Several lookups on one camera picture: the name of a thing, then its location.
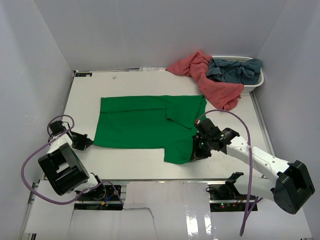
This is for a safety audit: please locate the green t shirt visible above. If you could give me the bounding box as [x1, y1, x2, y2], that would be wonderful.
[93, 95, 207, 165]

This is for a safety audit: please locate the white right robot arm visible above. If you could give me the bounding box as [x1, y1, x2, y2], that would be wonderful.
[191, 118, 315, 215]

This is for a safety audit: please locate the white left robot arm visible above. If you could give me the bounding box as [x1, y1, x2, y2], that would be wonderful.
[38, 120, 106, 200]

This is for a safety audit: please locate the salmon pink t shirt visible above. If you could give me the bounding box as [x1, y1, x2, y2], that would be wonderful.
[165, 50, 244, 111]

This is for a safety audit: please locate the white plastic laundry basket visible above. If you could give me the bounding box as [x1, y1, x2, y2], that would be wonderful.
[206, 55, 264, 93]

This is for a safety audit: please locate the black label sticker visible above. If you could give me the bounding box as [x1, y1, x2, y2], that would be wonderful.
[74, 72, 93, 78]

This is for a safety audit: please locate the dark blue t shirt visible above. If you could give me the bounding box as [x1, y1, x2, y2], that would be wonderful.
[206, 58, 262, 85]

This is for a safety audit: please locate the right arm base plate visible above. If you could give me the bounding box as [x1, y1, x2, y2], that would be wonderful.
[205, 172, 247, 213]

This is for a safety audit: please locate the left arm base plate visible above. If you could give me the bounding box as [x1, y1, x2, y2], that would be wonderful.
[74, 185, 123, 211]

